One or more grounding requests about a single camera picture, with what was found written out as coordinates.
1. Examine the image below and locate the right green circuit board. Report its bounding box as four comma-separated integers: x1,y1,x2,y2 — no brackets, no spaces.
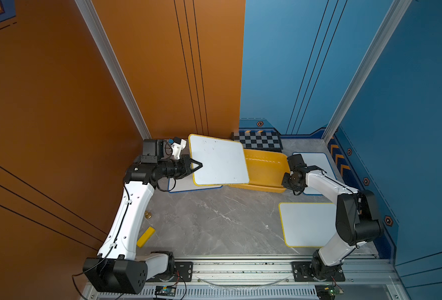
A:
315,286,344,300

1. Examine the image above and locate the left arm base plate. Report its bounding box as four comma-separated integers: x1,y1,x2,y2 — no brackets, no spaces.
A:
147,261,194,283

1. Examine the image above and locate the left aluminium corner post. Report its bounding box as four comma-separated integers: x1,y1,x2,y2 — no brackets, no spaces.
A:
75,0,152,140

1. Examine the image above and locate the left blue-framed whiteboard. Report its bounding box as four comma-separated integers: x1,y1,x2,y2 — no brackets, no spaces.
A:
168,175,222,193

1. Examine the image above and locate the right blue-framed whiteboard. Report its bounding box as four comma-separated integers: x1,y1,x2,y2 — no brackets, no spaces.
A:
295,152,343,200

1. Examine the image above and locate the green circuit board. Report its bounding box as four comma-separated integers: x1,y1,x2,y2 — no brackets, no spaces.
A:
315,286,344,300
154,286,177,298

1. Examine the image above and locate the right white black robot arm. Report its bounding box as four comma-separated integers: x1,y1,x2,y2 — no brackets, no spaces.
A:
282,154,384,281

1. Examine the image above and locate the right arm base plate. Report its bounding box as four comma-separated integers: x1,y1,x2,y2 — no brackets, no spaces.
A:
291,261,346,282

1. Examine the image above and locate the yellow plastic storage box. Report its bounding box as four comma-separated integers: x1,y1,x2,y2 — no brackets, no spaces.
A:
229,149,291,193

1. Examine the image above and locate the aluminium front rail frame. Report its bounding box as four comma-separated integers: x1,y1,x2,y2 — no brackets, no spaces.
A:
82,254,410,300

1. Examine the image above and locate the yellow rectangular block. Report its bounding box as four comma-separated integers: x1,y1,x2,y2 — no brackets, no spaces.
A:
136,226,156,248

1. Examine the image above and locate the yellow-framed whiteboard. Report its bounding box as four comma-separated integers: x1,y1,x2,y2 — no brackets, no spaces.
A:
278,202,336,248
188,134,250,186

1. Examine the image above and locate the aluminium corner post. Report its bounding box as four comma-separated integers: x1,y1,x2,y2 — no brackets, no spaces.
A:
322,0,412,145
75,0,152,140

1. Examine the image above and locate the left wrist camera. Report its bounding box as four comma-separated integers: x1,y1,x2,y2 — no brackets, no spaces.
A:
164,137,187,160

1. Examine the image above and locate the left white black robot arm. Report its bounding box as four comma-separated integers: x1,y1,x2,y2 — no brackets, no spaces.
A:
82,137,202,295

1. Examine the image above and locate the black grey checkerboard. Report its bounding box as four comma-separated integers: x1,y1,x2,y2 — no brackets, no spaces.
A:
231,130,283,153

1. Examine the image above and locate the right aluminium corner post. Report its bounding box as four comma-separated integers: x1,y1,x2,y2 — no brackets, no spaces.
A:
322,0,412,145

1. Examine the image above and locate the blue-framed whiteboard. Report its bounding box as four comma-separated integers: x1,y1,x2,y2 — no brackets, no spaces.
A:
168,175,222,193
295,152,343,200

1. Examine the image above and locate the left green circuit board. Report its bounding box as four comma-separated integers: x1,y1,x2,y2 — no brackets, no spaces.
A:
154,286,177,298

